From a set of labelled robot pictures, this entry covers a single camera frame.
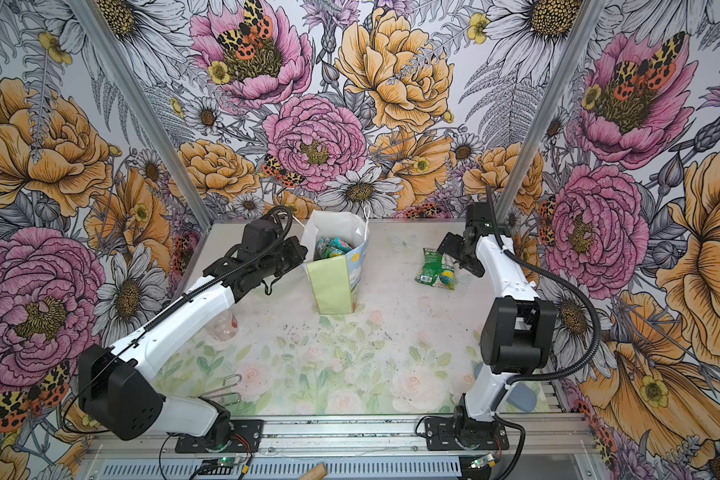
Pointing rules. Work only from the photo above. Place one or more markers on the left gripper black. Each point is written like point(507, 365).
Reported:
point(298, 251)

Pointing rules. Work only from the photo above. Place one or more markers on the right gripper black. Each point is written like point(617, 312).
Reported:
point(450, 244)

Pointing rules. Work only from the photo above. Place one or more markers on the green Fox's candy bag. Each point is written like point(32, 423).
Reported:
point(437, 270)

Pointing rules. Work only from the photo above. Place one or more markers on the teal Fox's candy bag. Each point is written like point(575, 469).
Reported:
point(330, 247)

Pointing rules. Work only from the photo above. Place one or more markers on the white green paper bag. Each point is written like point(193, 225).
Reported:
point(335, 281)

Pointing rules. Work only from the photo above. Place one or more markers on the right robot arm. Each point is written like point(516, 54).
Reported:
point(515, 339)

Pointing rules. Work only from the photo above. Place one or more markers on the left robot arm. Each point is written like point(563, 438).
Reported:
point(115, 382)

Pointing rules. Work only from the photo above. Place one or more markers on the clear plastic cup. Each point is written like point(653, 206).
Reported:
point(223, 327)

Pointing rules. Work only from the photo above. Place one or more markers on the metal paper clip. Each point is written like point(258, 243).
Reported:
point(226, 394)

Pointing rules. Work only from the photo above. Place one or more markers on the grey blue oval pad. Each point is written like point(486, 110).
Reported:
point(522, 399)

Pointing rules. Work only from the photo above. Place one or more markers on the green circuit board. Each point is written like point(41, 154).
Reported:
point(222, 462)

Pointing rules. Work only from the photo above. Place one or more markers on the wooden stick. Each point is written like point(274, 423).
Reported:
point(318, 472)

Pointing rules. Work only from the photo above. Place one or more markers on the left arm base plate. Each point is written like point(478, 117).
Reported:
point(232, 436)

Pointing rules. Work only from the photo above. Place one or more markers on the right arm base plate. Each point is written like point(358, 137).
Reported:
point(443, 434)

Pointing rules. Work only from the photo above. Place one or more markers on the aluminium front rail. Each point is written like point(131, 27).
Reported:
point(354, 436)

